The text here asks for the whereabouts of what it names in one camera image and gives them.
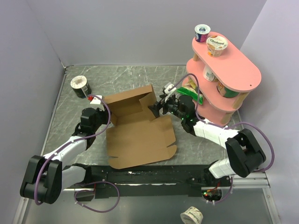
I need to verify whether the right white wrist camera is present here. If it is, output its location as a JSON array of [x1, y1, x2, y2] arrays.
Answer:
[[163, 82, 177, 102]]

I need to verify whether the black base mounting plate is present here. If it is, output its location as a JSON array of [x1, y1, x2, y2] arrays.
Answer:
[[64, 164, 239, 199]]

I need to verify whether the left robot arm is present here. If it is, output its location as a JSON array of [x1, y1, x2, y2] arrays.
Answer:
[[20, 107, 111, 205]]

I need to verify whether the yogurt cup bottom edge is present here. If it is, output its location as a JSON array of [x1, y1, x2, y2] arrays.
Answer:
[[180, 206, 203, 224]]

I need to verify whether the green chips bag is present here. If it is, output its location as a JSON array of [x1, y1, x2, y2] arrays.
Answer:
[[177, 77, 204, 105]]

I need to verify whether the green cup middle shelf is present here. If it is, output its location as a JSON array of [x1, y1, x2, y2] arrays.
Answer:
[[216, 81, 239, 98]]

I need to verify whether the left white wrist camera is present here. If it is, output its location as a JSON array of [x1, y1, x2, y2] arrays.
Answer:
[[87, 95, 102, 105]]

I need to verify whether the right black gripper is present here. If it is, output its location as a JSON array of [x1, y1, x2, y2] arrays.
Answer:
[[148, 93, 186, 120]]

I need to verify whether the black-label yogurt cup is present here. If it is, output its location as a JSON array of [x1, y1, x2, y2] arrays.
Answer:
[[70, 75, 92, 98]]

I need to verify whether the pink three-tier shelf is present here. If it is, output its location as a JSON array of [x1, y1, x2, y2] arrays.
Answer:
[[186, 40, 262, 126]]

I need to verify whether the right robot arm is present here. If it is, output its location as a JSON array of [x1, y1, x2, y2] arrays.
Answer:
[[148, 95, 266, 186]]

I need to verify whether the aluminium rail frame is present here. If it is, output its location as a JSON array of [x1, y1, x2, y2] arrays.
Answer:
[[13, 174, 281, 224]]

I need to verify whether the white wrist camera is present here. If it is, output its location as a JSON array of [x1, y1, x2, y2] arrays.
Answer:
[[87, 95, 102, 105], [163, 82, 177, 102]]

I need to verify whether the orange Chobani yogurt cup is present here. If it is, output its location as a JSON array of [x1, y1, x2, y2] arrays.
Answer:
[[206, 35, 228, 57]]

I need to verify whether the white cup middle shelf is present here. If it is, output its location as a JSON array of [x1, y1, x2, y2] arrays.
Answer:
[[203, 65, 218, 82]]

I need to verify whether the brown cardboard box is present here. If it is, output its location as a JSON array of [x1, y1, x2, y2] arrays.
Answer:
[[104, 85, 177, 169]]

